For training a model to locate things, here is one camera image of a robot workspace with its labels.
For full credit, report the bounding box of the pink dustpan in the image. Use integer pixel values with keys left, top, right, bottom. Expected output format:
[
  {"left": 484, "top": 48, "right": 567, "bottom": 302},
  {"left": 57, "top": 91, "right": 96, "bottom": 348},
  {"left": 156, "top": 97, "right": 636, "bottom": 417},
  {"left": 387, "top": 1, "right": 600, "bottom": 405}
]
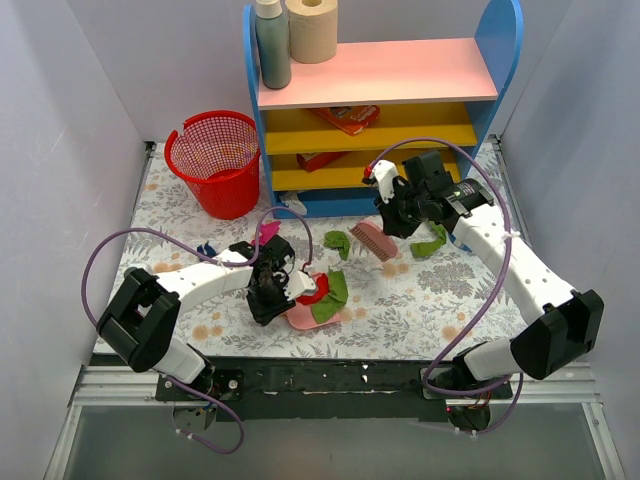
[{"left": 285, "top": 302, "right": 342, "bottom": 331}]

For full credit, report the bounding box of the pink hand brush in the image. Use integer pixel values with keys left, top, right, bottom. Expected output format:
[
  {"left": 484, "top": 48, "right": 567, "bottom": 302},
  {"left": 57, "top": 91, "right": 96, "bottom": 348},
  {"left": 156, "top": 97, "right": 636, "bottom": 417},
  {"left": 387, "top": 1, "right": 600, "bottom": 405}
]
[{"left": 350, "top": 219, "right": 398, "bottom": 262}]

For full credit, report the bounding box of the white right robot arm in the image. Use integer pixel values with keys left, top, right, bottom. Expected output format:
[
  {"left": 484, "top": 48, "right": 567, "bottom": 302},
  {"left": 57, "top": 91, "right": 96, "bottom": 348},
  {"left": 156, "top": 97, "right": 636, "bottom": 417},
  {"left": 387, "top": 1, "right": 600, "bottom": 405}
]
[{"left": 365, "top": 151, "right": 604, "bottom": 398}]

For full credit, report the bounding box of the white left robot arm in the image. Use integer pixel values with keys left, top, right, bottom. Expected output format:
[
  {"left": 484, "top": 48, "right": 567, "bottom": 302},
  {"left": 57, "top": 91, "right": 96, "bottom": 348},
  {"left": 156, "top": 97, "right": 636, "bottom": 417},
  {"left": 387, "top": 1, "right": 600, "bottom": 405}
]
[{"left": 97, "top": 235, "right": 295, "bottom": 400}]

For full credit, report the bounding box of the red paper scrap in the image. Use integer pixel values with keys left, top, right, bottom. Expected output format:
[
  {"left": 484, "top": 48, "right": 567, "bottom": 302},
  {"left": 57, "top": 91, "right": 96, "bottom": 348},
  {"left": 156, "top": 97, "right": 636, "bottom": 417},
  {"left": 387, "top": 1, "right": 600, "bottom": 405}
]
[{"left": 296, "top": 273, "right": 329, "bottom": 305}]

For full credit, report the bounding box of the green paper scrap near roll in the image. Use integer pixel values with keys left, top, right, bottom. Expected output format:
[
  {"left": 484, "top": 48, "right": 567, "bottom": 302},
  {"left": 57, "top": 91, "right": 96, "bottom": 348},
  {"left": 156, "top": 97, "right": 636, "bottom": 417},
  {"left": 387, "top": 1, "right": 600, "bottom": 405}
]
[{"left": 410, "top": 222, "right": 448, "bottom": 259}]

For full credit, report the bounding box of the magenta paper scrap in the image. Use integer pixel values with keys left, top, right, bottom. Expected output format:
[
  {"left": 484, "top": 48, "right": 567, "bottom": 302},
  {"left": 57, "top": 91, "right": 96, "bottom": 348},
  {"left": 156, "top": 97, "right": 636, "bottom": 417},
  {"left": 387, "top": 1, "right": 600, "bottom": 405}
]
[{"left": 259, "top": 221, "right": 281, "bottom": 246}]

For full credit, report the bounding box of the green paper scrap front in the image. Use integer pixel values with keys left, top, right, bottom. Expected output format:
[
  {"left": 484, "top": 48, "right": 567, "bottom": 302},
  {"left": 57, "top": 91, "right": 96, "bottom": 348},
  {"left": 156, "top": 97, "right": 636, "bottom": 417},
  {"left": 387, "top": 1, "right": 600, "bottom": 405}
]
[{"left": 311, "top": 270, "right": 349, "bottom": 325}]

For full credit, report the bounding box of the blue paper scrap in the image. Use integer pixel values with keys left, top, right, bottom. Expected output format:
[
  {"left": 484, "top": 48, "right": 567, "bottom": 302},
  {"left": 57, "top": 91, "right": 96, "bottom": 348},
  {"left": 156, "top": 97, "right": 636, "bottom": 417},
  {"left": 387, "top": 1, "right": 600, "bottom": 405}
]
[{"left": 196, "top": 242, "right": 217, "bottom": 258}]

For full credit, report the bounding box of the green paper scrap far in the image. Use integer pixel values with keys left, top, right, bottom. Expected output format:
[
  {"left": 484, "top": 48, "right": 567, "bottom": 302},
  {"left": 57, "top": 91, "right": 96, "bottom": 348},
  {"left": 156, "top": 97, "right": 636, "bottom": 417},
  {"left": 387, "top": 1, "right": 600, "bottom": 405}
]
[{"left": 323, "top": 230, "right": 351, "bottom": 261}]

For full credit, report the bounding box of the white paper under shelf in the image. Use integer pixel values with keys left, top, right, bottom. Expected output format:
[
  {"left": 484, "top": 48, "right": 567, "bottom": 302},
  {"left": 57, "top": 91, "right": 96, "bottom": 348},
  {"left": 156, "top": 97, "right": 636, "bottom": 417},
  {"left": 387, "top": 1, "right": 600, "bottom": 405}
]
[{"left": 279, "top": 191, "right": 308, "bottom": 216}]

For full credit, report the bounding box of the blue wooden shelf unit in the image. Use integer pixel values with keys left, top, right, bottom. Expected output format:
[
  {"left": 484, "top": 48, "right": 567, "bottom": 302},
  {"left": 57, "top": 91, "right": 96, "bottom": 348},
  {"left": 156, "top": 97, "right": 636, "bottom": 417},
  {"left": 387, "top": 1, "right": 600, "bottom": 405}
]
[{"left": 243, "top": 1, "right": 524, "bottom": 219}]

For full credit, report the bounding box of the orange snack box upper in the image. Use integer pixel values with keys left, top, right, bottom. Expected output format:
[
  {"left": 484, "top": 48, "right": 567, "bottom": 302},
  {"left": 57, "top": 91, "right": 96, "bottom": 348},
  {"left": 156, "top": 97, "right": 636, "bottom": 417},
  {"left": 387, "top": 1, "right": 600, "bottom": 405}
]
[{"left": 312, "top": 105, "right": 380, "bottom": 136}]

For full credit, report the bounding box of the red box lower shelf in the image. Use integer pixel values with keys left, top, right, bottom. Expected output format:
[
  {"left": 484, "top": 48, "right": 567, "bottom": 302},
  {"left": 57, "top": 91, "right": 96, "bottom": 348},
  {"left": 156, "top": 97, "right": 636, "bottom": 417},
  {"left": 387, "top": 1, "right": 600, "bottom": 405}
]
[{"left": 296, "top": 152, "right": 346, "bottom": 173}]

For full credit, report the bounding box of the red mesh waste basket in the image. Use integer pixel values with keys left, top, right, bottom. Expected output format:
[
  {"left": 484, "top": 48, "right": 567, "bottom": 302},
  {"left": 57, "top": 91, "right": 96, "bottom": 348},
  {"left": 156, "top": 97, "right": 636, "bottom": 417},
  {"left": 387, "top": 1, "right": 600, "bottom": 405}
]
[{"left": 164, "top": 110, "right": 260, "bottom": 220}]

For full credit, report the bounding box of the beige paper roll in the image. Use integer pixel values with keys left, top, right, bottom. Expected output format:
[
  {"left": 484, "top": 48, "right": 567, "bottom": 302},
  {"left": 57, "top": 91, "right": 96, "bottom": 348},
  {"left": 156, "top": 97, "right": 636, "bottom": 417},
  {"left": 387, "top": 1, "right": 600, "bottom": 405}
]
[{"left": 285, "top": 0, "right": 338, "bottom": 64}]

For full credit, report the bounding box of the grey green bottle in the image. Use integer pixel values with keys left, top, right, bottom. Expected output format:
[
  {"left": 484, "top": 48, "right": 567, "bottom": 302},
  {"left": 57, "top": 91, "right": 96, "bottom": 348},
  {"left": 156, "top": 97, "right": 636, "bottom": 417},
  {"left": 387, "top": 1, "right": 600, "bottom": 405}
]
[{"left": 255, "top": 0, "right": 292, "bottom": 90}]

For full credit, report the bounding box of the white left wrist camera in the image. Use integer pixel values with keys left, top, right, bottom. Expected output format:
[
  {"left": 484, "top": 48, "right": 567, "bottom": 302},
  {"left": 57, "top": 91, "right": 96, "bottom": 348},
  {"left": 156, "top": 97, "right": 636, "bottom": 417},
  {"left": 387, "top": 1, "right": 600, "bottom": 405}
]
[{"left": 284, "top": 270, "right": 317, "bottom": 301}]

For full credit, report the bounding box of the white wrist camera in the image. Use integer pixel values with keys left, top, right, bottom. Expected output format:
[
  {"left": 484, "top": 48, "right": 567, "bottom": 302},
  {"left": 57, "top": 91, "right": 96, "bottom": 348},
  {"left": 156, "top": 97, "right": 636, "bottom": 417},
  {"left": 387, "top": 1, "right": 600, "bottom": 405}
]
[
  {"left": 362, "top": 160, "right": 399, "bottom": 204},
  {"left": 284, "top": 270, "right": 317, "bottom": 301}
]

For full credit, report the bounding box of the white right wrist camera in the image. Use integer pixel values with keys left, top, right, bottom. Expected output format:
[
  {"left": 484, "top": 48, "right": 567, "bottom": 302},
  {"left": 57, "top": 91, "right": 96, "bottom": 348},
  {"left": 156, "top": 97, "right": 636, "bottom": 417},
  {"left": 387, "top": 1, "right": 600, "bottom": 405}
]
[{"left": 362, "top": 160, "right": 399, "bottom": 204}]

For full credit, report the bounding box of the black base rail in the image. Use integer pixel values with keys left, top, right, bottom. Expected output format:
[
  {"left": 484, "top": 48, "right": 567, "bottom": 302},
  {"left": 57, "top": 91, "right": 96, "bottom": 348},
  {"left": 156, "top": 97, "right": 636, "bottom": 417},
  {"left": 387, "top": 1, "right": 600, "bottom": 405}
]
[{"left": 154, "top": 355, "right": 514, "bottom": 424}]

